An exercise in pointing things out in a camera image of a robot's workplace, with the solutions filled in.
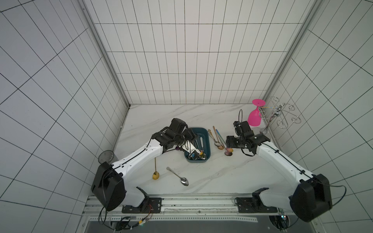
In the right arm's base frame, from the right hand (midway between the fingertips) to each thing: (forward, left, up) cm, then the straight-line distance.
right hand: (226, 140), depth 85 cm
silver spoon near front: (-21, +24, -11) cm, 34 cm away
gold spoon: (-19, +41, -10) cm, 46 cm away
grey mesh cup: (-14, +68, 0) cm, 70 cm away
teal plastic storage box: (+3, +13, -10) cm, 17 cm away
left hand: (-2, +22, +6) cm, 22 cm away
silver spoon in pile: (+4, +4, -11) cm, 13 cm away
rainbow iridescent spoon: (-1, -3, -11) cm, 11 cm away
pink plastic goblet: (+15, -18, +5) cm, 25 cm away
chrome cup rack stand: (+10, -27, +16) cm, 33 cm away
